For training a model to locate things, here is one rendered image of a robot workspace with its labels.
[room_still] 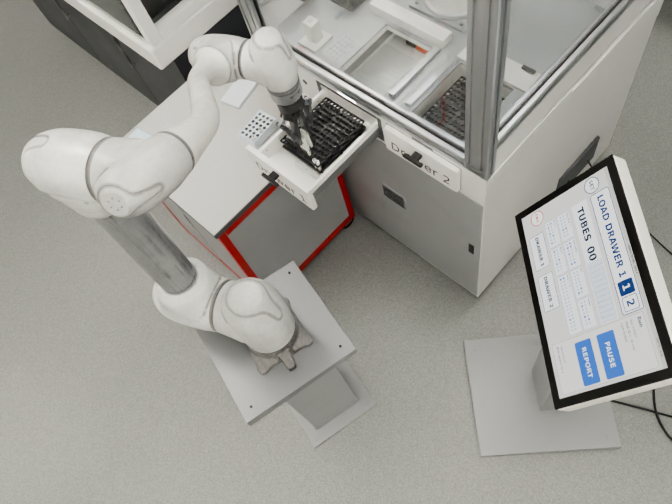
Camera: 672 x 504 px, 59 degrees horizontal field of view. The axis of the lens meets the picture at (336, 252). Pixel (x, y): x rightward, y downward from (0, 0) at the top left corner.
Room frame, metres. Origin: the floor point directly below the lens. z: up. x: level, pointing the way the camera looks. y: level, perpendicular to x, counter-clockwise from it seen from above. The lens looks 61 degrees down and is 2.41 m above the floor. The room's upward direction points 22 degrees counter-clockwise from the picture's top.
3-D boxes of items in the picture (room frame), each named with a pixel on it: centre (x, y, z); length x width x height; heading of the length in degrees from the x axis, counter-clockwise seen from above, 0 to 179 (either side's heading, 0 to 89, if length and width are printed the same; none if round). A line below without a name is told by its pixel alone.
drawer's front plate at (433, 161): (1.03, -0.36, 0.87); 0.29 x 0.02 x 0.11; 27
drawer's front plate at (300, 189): (1.17, 0.07, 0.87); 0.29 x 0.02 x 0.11; 27
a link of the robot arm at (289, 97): (1.17, -0.04, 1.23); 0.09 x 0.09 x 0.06
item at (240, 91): (1.69, 0.11, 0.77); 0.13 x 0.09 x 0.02; 130
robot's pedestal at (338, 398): (0.70, 0.26, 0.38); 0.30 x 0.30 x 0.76; 13
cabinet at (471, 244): (1.49, -0.66, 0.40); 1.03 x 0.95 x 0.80; 27
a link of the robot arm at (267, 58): (1.17, -0.03, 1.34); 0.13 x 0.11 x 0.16; 51
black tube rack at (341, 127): (1.26, -0.11, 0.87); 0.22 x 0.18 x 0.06; 117
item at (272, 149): (1.26, -0.11, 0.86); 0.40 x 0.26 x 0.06; 117
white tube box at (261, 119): (1.48, 0.09, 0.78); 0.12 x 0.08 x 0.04; 122
